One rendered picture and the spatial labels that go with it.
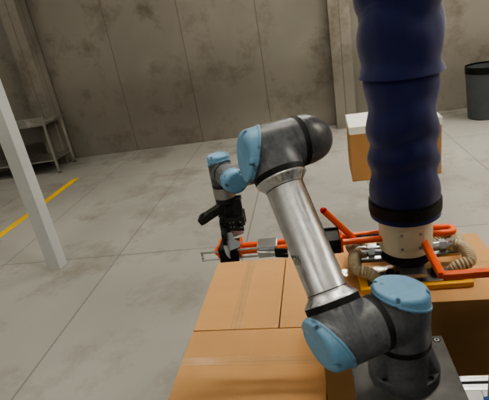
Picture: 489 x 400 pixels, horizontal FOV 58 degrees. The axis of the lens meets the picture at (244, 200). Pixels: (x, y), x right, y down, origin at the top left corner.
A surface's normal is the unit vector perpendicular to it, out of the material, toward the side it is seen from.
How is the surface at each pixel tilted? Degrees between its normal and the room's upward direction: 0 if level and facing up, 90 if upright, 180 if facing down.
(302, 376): 0
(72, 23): 90
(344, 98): 90
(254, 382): 0
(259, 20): 90
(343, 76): 90
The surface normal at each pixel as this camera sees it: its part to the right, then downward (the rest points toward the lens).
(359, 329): 0.19, -0.32
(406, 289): -0.04, -0.94
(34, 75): -0.12, 0.39
